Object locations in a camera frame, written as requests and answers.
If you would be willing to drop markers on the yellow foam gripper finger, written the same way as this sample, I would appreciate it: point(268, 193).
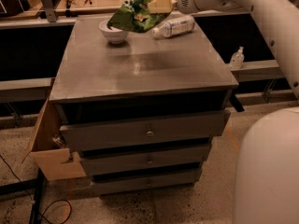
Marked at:
point(160, 6)

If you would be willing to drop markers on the green rice chip bag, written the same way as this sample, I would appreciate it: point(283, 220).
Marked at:
point(134, 16)

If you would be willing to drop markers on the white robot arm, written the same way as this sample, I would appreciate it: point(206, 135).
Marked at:
point(267, 170)

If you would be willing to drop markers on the white ceramic bowl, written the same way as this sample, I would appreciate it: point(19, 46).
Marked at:
point(112, 35)

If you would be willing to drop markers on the clear plastic water bottle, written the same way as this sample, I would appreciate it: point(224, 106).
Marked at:
point(173, 27)

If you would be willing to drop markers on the small clear sanitizer bottle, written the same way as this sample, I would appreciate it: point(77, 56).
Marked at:
point(237, 59)

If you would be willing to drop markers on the grey drawer cabinet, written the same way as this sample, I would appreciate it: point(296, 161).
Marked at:
point(141, 78)

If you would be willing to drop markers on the top grey drawer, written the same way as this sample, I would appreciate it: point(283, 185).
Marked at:
point(134, 132)

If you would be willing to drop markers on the grey drawer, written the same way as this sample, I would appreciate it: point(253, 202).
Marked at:
point(188, 176)
point(145, 159)
point(134, 132)

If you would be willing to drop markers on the middle grey drawer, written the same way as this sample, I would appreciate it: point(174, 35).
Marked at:
point(145, 159)

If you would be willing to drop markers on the cardboard box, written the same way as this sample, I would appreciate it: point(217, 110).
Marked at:
point(48, 148)

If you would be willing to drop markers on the bottom grey drawer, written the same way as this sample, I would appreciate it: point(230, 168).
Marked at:
point(188, 176)

